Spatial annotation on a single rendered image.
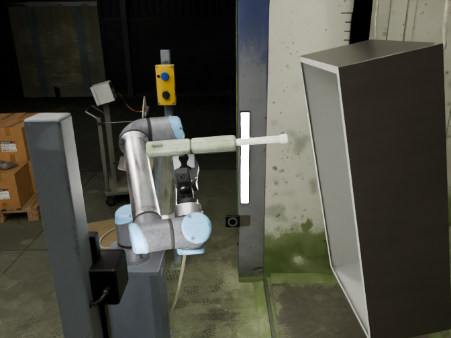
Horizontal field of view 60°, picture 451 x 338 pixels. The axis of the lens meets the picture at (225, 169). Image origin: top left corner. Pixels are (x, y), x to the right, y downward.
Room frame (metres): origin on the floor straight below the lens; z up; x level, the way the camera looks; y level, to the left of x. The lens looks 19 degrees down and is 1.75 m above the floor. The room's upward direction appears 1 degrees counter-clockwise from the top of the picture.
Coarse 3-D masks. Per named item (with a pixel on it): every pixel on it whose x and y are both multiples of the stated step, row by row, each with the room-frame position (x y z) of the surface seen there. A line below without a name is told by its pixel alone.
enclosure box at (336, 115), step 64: (320, 64) 1.55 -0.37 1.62; (384, 64) 1.34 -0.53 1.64; (320, 128) 1.93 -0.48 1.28; (384, 128) 1.34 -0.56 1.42; (320, 192) 1.91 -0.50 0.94; (384, 192) 1.34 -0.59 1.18; (384, 256) 1.34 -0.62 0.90; (448, 256) 1.35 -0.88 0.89; (384, 320) 1.34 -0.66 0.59; (448, 320) 1.35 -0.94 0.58
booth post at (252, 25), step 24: (240, 0) 2.45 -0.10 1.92; (264, 0) 2.45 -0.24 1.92; (240, 24) 2.45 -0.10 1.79; (264, 24) 2.45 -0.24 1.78; (240, 48) 2.45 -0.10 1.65; (264, 48) 2.45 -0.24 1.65; (240, 72) 2.45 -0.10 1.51; (264, 72) 2.45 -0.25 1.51; (240, 96) 2.45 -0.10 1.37; (264, 96) 2.45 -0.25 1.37; (264, 120) 2.45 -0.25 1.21; (264, 144) 2.45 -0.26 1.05; (264, 168) 2.45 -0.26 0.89; (264, 192) 2.45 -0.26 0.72; (240, 240) 2.45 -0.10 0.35; (240, 264) 2.45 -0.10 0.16
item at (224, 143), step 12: (156, 144) 1.27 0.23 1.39; (168, 144) 1.29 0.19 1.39; (180, 144) 1.29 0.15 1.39; (192, 144) 1.28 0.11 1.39; (204, 144) 1.28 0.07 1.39; (216, 144) 1.28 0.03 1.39; (228, 144) 1.28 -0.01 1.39; (240, 144) 1.29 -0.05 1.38; (252, 144) 1.30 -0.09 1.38; (156, 156) 1.30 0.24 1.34; (168, 156) 1.30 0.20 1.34; (180, 156) 1.32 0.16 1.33
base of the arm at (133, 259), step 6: (120, 246) 1.74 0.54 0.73; (126, 246) 1.73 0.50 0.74; (126, 252) 1.73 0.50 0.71; (132, 252) 1.73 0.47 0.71; (150, 252) 1.79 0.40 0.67; (126, 258) 1.71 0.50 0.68; (132, 258) 1.71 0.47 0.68; (138, 258) 1.72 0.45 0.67; (144, 258) 1.74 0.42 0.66; (132, 264) 1.71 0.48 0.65
